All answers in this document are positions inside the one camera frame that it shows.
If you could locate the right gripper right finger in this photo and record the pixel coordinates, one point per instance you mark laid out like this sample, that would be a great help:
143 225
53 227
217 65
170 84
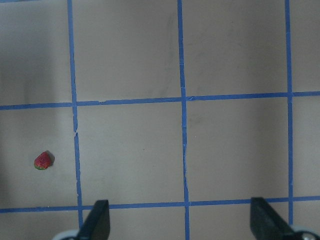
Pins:
266 223

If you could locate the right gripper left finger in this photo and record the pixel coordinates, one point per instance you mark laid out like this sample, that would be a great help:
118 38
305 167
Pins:
97 225

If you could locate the strawberry with green top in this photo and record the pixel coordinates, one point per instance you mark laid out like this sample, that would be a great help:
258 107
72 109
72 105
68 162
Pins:
43 161

